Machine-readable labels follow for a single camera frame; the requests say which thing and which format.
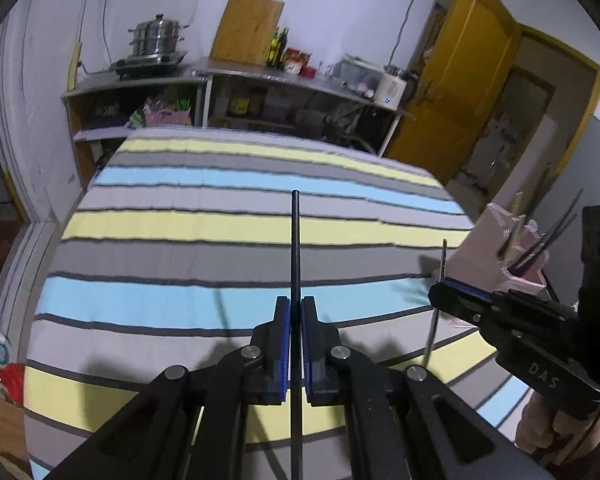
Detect black chopstick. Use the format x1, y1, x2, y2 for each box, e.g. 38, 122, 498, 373
422, 238, 449, 367
516, 213, 580, 277
511, 188, 585, 275
290, 189, 302, 480

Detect red snack packets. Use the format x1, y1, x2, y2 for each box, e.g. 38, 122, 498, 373
283, 47, 314, 77

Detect red plastic bag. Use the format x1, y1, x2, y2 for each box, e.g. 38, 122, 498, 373
0, 361, 27, 407

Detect white kitchen appliance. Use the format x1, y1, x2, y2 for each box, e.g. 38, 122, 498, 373
374, 72, 409, 110

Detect yellow door frame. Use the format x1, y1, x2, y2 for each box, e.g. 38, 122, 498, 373
500, 24, 600, 201

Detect striped bed sheet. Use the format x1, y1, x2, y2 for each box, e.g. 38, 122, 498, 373
24, 126, 531, 480

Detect person's right hand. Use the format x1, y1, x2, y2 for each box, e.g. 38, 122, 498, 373
516, 389, 600, 463

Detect low steel shelf unit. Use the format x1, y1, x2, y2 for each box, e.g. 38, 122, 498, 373
61, 67, 208, 191

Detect grey kitchen appliance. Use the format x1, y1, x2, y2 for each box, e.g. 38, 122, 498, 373
336, 52, 387, 92

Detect pink utensil holder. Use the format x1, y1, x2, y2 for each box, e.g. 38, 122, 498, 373
452, 203, 552, 297

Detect pink basket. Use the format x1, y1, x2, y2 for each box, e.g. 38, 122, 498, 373
144, 100, 194, 129

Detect steel steamer pot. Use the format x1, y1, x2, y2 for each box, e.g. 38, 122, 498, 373
128, 15, 190, 58

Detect wooden cutting board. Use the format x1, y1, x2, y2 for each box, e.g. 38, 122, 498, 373
209, 0, 286, 66

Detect wooden chopstick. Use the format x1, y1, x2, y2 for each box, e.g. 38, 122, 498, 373
506, 215, 528, 263
502, 191, 524, 263

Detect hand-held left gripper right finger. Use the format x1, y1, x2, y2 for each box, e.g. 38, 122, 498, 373
300, 296, 556, 480

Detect yellow door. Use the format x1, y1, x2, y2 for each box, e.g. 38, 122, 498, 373
382, 0, 522, 187

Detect long steel table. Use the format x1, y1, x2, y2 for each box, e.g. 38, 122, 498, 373
194, 56, 415, 157

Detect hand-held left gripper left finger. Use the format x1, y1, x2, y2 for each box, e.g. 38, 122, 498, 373
45, 296, 291, 480

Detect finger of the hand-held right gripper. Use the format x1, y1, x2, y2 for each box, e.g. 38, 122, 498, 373
428, 279, 502, 332

